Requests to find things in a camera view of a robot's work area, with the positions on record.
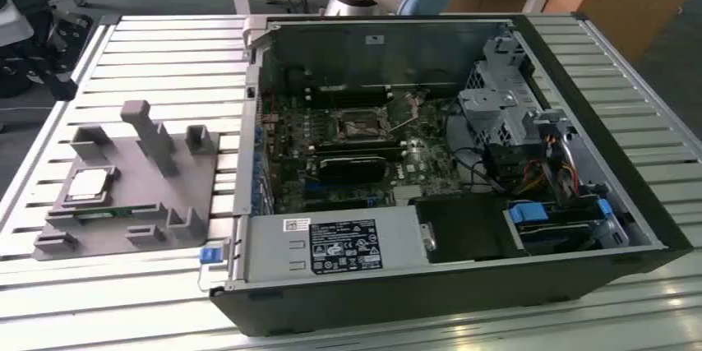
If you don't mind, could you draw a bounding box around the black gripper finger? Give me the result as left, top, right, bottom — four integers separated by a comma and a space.
47, 73, 79, 102

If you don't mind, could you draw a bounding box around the silver CPU chip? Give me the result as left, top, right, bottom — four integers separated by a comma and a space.
64, 169, 115, 201

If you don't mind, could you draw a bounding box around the CPU socket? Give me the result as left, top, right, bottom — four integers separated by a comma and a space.
332, 107, 395, 143

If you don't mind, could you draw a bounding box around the grey parts rack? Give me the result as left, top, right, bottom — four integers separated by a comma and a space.
32, 99, 224, 262

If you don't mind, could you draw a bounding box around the green RAM stick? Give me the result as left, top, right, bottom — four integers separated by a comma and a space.
73, 206, 136, 219

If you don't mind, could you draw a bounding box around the blue case latch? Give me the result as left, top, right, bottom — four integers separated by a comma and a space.
198, 245, 228, 266

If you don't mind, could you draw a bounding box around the silver power supply with label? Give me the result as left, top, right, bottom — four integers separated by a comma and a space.
239, 206, 439, 285

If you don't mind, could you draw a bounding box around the black installed RAM stick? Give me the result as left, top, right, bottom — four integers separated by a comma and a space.
315, 141, 402, 152
315, 148, 402, 159

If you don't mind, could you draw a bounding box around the black graphics card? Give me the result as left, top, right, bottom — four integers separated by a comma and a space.
315, 154, 388, 183

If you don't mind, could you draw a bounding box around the socket locking lever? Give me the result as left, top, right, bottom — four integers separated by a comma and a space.
387, 113, 422, 133

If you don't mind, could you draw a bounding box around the metal socket cover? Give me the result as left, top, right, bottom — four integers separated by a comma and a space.
403, 89, 428, 120

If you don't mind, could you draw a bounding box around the small silver heat sink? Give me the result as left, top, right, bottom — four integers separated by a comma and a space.
392, 185, 426, 205

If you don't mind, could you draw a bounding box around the green motherboard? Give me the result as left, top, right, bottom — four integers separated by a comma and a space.
255, 90, 468, 215

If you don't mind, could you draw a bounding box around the silver metal drive cage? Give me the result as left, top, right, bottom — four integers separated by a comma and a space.
456, 35, 551, 151

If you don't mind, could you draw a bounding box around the black open PC case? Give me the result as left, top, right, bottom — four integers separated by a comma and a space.
207, 12, 694, 338

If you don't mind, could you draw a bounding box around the brown wooden cabinet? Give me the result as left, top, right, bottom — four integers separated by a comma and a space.
547, 0, 702, 62

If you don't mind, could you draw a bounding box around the grey case release handle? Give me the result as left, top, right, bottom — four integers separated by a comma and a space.
240, 15, 276, 48

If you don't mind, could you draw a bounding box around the black wire loop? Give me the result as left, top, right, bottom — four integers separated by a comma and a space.
444, 99, 509, 195

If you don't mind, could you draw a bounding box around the yellow red black wire bundle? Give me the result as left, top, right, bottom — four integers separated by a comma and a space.
519, 132, 583, 201

